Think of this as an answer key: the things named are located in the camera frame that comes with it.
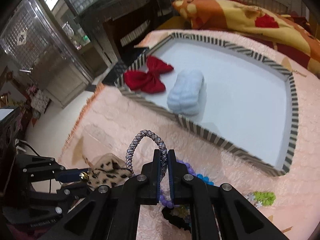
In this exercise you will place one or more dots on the leopard print hair bow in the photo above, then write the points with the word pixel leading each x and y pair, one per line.
pixel 107 170

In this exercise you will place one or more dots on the striped white tray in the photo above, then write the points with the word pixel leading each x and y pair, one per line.
pixel 248 102

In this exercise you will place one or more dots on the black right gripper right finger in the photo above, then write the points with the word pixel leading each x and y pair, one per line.
pixel 185 188

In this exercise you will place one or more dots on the light blue fluffy scrunchie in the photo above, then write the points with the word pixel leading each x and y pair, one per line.
pixel 183 98

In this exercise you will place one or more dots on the black scrunchie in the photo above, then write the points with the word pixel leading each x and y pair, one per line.
pixel 178 217

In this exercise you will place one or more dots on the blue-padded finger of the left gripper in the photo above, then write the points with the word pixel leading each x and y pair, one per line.
pixel 70 175

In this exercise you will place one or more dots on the orange yellow cartoon blanket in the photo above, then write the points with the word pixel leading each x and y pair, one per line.
pixel 282 33

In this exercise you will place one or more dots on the red satin hair bow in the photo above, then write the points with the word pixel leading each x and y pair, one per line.
pixel 148 82

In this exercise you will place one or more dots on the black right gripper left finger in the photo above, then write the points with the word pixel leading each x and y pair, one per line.
pixel 143 189

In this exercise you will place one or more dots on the pink fuzzy bed cover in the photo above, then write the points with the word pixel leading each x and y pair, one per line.
pixel 109 122

